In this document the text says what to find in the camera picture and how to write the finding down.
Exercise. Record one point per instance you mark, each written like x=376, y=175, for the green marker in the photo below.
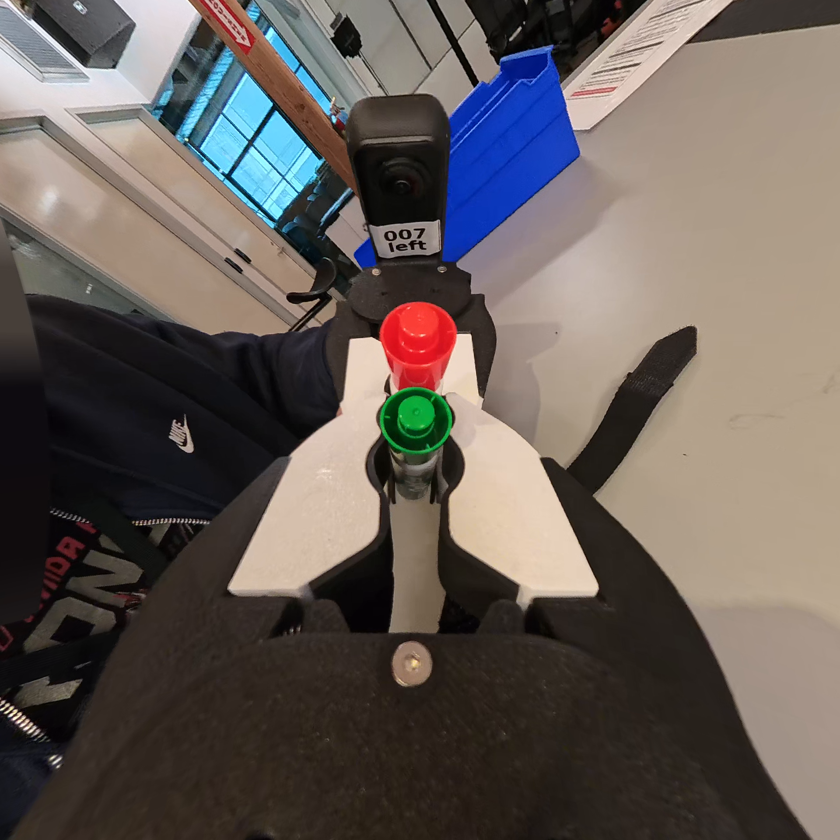
x=416, y=420

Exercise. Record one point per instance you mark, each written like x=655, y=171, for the person's left forearm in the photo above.
x=282, y=381

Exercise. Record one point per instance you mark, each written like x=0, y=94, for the printed paper sheet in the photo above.
x=643, y=53

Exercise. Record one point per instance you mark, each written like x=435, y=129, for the red marker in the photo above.
x=418, y=341

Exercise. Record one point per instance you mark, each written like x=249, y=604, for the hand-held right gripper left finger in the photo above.
x=315, y=519

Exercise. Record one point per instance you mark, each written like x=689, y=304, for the large blue plastic bin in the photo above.
x=512, y=145

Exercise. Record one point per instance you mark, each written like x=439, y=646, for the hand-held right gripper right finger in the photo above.
x=519, y=519

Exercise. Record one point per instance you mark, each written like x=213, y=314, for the black wall speaker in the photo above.
x=85, y=29

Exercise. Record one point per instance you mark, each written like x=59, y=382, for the black office chair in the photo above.
x=313, y=263

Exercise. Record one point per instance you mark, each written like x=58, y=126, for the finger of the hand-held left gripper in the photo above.
x=463, y=365
x=364, y=374

